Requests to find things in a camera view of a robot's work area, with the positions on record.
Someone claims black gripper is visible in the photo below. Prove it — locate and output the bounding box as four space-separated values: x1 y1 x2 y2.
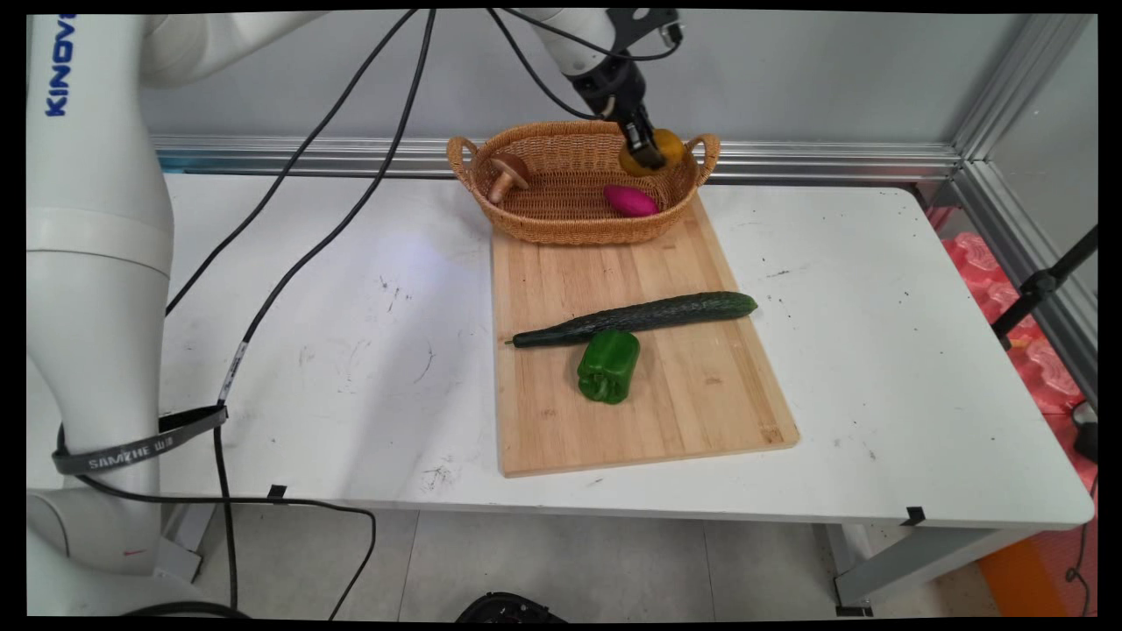
568 54 668 171

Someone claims yellow bell pepper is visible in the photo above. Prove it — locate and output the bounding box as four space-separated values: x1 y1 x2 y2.
619 129 685 178

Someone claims purple sweet potato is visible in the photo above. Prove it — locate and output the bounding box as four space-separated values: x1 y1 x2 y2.
603 184 660 218

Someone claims woven wicker basket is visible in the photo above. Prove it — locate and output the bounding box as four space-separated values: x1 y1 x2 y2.
446 120 721 245

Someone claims brown toy mushroom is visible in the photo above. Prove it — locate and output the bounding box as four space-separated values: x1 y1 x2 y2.
487 152 530 205

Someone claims long dark green cucumber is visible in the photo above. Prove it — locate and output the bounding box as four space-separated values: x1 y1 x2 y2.
506 292 758 350

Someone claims green bell pepper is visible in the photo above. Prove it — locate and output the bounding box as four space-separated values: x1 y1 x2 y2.
577 330 642 406

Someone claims wooden cutting board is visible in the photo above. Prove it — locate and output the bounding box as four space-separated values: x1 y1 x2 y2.
491 195 800 479

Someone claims black tripod leg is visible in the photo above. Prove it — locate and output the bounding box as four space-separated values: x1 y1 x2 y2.
991 225 1098 351

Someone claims red bubble foam sheet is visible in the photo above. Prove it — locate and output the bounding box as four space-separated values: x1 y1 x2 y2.
940 231 1098 417

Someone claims round black floor object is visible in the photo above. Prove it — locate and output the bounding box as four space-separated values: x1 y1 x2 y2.
454 592 569 625

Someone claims small black device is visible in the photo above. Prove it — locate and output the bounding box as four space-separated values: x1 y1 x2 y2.
1070 401 1099 465

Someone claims orange floor box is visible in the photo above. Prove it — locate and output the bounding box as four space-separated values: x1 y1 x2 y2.
976 491 1098 620

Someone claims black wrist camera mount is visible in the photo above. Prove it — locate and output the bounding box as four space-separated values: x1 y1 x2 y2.
609 9 685 50

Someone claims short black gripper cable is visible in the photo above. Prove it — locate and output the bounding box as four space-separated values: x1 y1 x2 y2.
486 9 606 122

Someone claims horizontal aluminium frame rail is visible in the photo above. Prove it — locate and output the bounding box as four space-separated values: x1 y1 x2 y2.
149 133 965 187

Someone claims long black cable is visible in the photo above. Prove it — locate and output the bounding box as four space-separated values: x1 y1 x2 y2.
213 9 437 614
165 9 420 318

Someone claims slanted aluminium frame post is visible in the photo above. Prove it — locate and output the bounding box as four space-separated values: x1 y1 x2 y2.
951 14 1098 404

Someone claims grey table leg frame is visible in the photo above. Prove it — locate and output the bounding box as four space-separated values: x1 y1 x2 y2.
824 523 1046 617

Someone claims black floor cable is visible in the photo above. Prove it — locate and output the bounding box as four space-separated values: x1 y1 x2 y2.
54 425 378 620

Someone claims grey SAMZHE cable strap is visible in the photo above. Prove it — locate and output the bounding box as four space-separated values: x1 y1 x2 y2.
51 405 230 477

